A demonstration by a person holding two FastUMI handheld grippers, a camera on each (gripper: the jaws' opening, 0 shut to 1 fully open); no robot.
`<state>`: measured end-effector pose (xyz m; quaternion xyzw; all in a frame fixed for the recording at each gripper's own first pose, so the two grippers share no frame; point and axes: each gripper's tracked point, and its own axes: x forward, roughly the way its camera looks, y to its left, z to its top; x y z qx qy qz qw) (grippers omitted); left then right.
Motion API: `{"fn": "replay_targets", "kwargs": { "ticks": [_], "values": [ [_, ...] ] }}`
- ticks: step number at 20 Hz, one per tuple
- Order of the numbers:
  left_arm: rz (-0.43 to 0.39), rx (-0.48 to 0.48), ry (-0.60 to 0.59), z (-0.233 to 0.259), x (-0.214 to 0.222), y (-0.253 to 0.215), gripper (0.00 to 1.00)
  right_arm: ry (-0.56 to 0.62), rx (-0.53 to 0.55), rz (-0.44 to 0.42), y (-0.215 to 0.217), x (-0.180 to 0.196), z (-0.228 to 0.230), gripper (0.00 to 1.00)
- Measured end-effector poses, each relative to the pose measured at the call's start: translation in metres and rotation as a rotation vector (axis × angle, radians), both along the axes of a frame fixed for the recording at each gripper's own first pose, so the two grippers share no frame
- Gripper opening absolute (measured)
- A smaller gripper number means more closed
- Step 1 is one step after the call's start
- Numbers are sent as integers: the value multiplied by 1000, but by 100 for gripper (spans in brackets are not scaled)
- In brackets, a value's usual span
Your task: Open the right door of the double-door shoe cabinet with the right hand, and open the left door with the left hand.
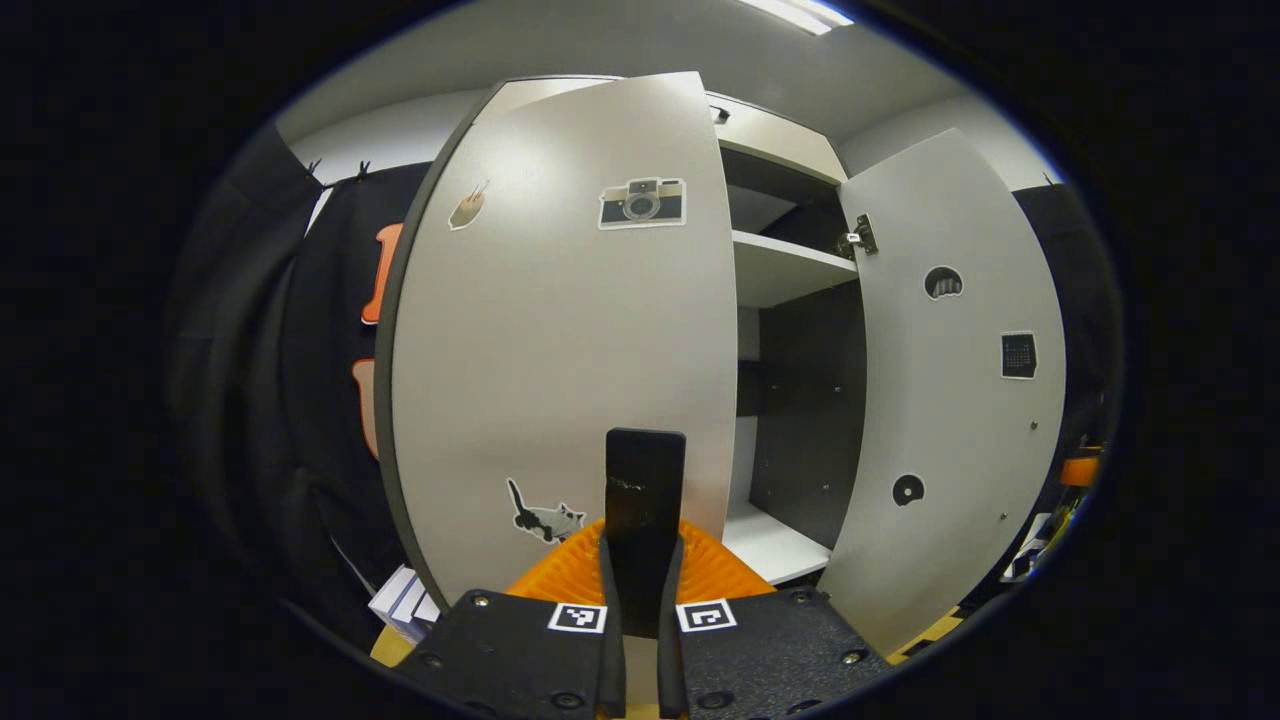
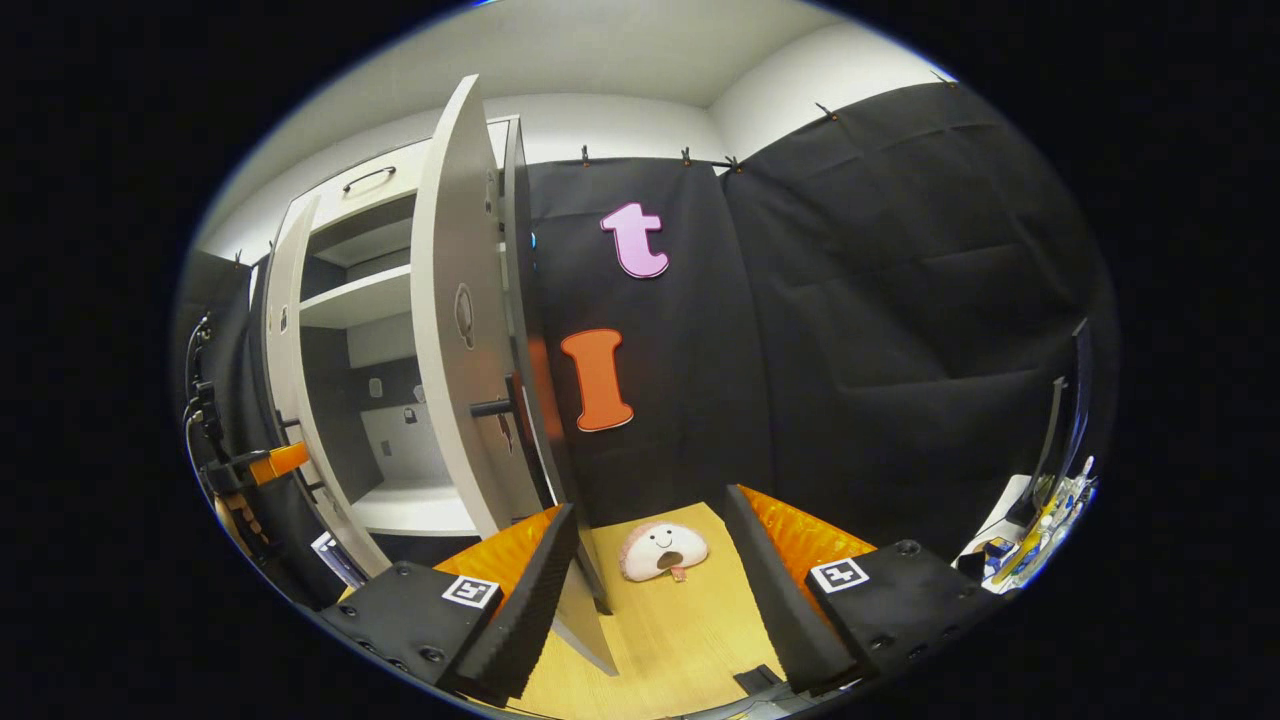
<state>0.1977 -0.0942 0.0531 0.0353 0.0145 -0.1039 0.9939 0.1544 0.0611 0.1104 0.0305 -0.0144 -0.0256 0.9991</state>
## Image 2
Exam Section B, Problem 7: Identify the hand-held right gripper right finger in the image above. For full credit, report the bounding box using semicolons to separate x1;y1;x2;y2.
724;484;1007;699

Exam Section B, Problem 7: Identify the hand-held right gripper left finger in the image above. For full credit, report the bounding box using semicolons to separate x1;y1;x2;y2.
318;503;580;706

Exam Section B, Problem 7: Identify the beige cabinet door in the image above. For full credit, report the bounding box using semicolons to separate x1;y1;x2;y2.
262;195;391;581
410;75;621;677

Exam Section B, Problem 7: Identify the beige double-door shoe cabinet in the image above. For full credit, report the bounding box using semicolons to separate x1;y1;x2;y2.
290;115;613;613

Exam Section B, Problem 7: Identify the beige cabinet drawer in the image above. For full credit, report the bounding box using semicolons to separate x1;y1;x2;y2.
290;118;516;236

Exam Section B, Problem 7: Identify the pink smiling plush toy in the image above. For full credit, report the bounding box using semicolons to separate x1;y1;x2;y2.
618;522;710;584

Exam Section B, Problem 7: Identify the white side table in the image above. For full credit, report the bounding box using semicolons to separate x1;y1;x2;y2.
955;475;1041;586

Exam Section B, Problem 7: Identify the yellow tool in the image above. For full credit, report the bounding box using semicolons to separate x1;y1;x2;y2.
1000;500;1061;586

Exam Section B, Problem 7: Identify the clear plastic bag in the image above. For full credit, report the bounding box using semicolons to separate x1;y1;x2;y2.
1040;455;1099;561

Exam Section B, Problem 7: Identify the black backdrop cloth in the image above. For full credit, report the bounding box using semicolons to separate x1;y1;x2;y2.
172;80;1119;611

